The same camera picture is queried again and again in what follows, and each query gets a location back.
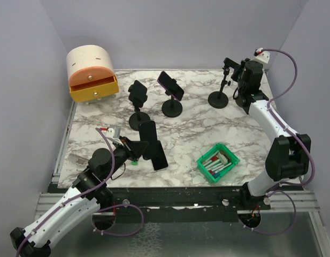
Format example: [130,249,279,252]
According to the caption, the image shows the black phone stand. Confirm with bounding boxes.
[208,58,238,109]
[128,93,150,131]
[162,90,183,118]

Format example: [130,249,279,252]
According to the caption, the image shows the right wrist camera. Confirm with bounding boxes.
[253,48,270,65]

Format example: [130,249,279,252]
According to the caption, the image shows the green plastic bin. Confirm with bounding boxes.
[196,143,240,183]

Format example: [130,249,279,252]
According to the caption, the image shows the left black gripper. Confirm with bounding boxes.
[104,135,149,179]

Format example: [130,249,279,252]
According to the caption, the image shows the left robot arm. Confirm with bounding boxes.
[10,137,149,256]

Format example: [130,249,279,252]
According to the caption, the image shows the white eraser in bin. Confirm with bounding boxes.
[217,152,229,165]

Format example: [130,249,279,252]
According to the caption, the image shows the black table front rail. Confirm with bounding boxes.
[103,186,294,223]

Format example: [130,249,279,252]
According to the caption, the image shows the markers in bin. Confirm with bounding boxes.
[202,150,232,178]

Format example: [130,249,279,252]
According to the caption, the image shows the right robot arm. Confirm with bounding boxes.
[231,58,311,209]

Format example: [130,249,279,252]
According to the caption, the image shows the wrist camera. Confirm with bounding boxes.
[253,48,270,65]
[105,125,121,142]

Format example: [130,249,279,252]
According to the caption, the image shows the grey silver phone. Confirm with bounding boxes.
[151,140,168,171]

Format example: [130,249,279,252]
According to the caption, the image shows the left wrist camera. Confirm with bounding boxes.
[105,125,121,142]

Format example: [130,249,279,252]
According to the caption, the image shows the orange drawer box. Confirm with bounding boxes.
[66,45,119,103]

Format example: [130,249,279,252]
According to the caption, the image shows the black phone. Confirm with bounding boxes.
[139,120,158,160]

